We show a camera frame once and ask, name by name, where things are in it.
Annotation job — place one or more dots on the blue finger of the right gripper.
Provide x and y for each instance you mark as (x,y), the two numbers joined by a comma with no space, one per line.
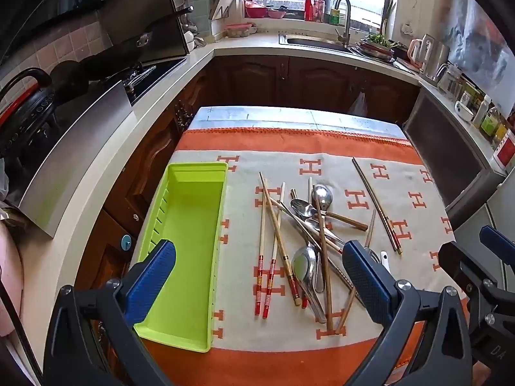
(498,244)

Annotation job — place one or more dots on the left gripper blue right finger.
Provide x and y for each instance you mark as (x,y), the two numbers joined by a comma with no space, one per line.
(374,284)

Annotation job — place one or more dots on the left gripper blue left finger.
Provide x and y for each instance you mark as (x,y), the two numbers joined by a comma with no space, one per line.
(145,280)

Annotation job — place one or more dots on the white ceramic soup spoon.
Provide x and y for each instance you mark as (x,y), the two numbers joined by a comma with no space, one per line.
(384,260)

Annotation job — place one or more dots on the steel fork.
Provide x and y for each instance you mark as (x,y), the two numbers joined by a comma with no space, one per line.
(313,226)

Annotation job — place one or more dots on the large steel serving spoon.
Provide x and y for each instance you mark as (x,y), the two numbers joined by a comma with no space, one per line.
(303,266)

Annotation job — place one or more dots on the long steel spoon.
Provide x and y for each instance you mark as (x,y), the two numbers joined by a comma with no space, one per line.
(307,213)

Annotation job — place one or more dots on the small steel spoon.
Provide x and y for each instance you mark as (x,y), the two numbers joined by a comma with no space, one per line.
(319,284)

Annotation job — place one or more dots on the silver metal chopstick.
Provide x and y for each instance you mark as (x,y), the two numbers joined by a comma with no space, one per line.
(376,204)

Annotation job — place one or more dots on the white chopstick red striped end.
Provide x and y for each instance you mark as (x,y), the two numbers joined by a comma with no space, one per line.
(300,224)

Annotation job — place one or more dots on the green plastic utensil tray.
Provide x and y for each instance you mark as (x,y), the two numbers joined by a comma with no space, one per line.
(186,211)

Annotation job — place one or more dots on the orange white H-pattern cloth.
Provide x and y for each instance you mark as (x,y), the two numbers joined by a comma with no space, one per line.
(259,218)

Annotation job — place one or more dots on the stainless steel splash panel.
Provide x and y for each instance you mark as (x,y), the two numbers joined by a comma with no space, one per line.
(50,190)

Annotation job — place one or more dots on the white electric kettle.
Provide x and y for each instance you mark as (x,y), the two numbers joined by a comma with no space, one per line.
(419,49)

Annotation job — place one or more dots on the black pressure cooker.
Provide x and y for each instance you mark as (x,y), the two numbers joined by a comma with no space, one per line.
(21,119)

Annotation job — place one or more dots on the red bottle on windowsill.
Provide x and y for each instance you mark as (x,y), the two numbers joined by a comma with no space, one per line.
(308,10)

